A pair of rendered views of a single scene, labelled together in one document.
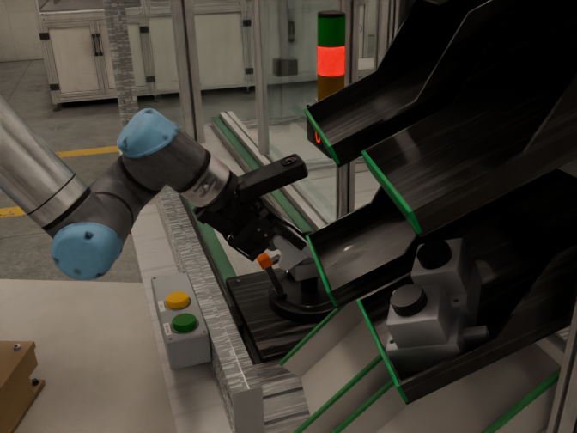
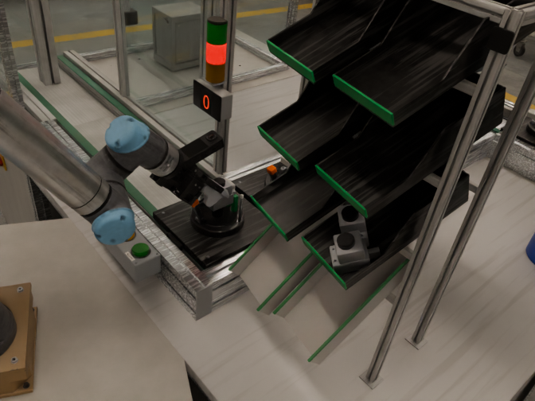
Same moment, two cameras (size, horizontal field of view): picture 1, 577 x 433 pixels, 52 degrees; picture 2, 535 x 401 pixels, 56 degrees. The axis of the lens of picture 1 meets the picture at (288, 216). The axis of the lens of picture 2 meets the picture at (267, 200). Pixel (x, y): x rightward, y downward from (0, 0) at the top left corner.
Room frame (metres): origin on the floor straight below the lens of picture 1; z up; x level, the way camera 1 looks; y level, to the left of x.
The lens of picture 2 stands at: (-0.09, 0.32, 1.82)
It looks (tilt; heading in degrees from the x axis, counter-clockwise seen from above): 37 degrees down; 333
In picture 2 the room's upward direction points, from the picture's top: 7 degrees clockwise
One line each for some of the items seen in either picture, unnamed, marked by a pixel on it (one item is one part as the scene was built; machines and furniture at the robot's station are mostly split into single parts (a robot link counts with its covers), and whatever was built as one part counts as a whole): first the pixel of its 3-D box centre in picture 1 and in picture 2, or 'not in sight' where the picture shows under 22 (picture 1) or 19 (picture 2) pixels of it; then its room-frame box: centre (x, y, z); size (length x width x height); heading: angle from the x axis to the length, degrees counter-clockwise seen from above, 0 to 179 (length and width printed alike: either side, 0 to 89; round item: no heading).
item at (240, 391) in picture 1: (195, 266); (114, 201); (1.08, 0.20, 0.91); 0.89 x 0.06 x 0.11; 18
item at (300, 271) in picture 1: (314, 253); (222, 190); (0.87, -0.04, 1.06); 0.08 x 0.04 x 0.07; 108
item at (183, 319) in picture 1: (184, 324); (140, 251); (0.81, 0.18, 0.96); 0.04 x 0.04 x 0.02
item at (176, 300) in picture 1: (177, 301); not in sight; (0.88, 0.20, 0.96); 0.04 x 0.04 x 0.02
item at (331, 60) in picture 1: (331, 59); (216, 51); (1.08, -0.08, 1.33); 0.05 x 0.05 x 0.05
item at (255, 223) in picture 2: (308, 303); (216, 222); (0.86, -0.03, 0.96); 0.24 x 0.24 x 0.02; 18
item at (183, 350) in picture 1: (179, 316); (126, 243); (0.88, 0.20, 0.93); 0.21 x 0.07 x 0.06; 18
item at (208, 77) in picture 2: (331, 87); (215, 70); (1.08, -0.08, 1.28); 0.05 x 0.05 x 0.05
